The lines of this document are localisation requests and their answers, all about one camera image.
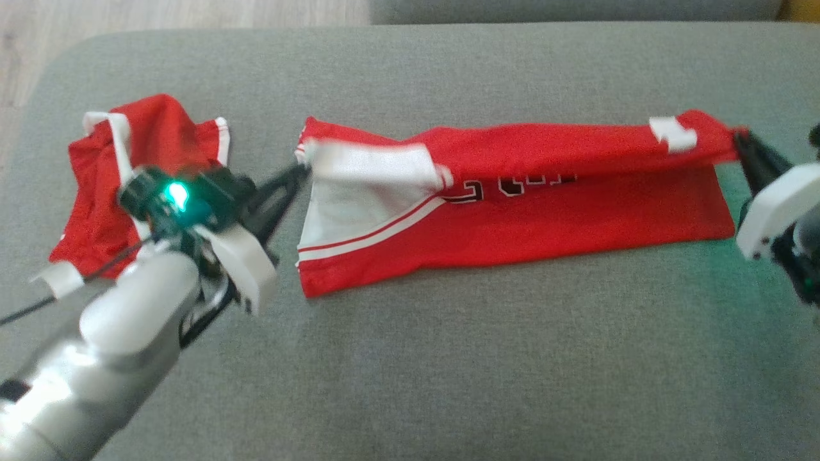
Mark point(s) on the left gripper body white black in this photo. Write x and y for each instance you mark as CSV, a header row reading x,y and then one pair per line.
x,y
246,262

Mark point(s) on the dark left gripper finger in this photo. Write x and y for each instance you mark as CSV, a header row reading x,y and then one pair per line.
x,y
275,221
282,186

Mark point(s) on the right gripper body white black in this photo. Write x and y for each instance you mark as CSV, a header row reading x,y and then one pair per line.
x,y
778,205

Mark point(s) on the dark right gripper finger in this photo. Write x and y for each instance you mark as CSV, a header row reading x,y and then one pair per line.
x,y
753,166
765,150

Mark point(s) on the red shorts white stripes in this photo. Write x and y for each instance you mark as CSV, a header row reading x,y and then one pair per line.
x,y
96,211

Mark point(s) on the red white basketball jersey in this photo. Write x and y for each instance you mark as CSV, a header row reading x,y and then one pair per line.
x,y
576,218

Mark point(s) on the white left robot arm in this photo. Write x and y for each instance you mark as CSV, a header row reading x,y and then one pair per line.
x,y
109,339

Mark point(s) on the yellow sofa backrest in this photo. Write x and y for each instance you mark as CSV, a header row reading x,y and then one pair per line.
x,y
801,8

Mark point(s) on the grey sofa cushion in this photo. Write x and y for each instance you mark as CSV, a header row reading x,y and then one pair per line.
x,y
576,9

